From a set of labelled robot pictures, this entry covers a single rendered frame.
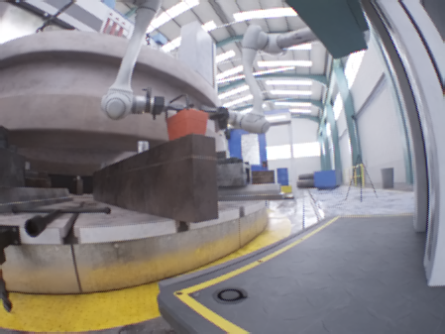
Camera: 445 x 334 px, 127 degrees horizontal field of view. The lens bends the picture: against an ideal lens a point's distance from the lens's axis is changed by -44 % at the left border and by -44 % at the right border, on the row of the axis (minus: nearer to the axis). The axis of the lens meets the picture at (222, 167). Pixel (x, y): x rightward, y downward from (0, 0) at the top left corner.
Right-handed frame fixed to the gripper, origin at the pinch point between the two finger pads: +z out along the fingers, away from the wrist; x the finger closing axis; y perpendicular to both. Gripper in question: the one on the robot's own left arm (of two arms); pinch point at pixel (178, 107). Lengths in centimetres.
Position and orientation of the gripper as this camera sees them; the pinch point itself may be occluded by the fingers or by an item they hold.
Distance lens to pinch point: 102.3
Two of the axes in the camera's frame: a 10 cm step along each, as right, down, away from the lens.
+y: 0.4, 9.9, -1.0
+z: 9.1, 0.0, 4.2
